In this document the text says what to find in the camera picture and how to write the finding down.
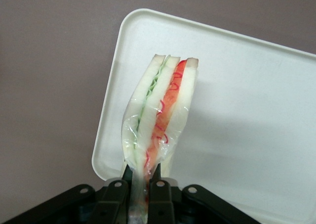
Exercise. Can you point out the cream plastic tray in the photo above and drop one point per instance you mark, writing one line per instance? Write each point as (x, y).
(247, 110)

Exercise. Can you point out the plastic sandwich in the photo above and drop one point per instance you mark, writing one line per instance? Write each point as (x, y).
(158, 110)

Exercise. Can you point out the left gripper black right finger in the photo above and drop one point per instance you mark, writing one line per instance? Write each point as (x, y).
(163, 204)

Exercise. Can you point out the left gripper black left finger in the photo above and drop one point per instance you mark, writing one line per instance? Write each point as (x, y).
(111, 204)

